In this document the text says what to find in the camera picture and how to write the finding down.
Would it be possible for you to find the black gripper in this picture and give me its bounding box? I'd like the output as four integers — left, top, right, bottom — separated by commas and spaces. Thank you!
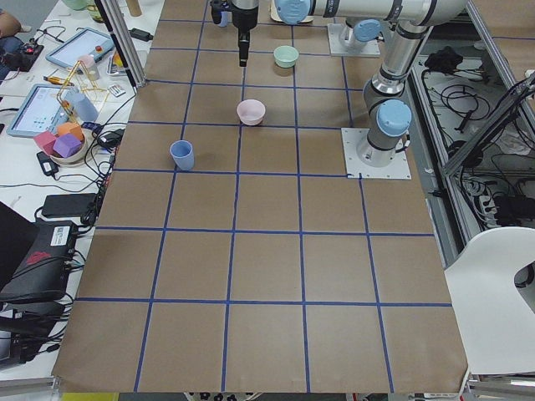
232, 0, 257, 67

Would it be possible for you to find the blue cup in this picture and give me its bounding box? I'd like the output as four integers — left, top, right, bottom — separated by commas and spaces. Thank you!
217, 11, 229, 28
65, 90, 99, 122
170, 140, 195, 171

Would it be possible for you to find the green bowl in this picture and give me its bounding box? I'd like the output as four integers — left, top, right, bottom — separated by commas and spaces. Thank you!
273, 45, 299, 69

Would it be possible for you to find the pink bowl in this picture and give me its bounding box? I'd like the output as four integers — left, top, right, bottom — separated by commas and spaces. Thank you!
237, 99, 266, 126

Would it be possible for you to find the black power adapter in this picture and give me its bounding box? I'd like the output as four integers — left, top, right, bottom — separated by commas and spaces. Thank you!
129, 28, 154, 42

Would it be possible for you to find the cardboard tube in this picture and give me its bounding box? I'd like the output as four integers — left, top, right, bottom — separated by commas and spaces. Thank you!
126, 0, 142, 18

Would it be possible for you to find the small remote control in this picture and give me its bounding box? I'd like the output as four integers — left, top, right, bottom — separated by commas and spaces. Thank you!
108, 84, 126, 98

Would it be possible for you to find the teach pendant tablet far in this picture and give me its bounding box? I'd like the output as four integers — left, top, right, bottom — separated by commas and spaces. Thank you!
45, 28, 115, 69

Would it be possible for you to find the teach pendant tablet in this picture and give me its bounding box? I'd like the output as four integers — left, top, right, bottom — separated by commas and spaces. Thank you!
45, 28, 115, 69
7, 84, 79, 138

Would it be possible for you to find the pink cup on table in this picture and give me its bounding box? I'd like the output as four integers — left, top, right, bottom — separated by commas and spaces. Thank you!
79, 54, 95, 72

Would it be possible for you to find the blue cup on rack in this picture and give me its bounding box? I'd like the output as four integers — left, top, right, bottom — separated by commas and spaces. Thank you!
65, 90, 99, 122

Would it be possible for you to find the bowl of coloured blocks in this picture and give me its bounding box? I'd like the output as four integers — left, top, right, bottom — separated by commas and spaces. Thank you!
33, 122, 89, 166

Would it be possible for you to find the teach pendant tablet near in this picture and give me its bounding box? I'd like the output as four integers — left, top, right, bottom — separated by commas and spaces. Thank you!
7, 84, 79, 138

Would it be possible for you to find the black power brick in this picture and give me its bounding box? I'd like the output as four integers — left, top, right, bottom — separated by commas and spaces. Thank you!
41, 193, 96, 218

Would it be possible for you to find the black laptop computer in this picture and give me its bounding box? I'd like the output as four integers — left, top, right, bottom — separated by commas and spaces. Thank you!
1, 204, 78, 304

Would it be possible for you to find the white chair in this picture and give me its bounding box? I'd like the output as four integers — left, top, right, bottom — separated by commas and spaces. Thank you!
445, 226, 534, 375

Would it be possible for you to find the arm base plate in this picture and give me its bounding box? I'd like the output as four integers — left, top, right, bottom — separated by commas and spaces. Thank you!
341, 128, 411, 180
328, 23, 380, 58

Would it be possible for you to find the aluminium frame post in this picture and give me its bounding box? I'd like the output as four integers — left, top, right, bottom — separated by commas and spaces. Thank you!
97, 0, 146, 89

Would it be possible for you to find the gold wire rack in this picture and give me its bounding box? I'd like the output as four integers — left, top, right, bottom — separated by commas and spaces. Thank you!
56, 61, 109, 123

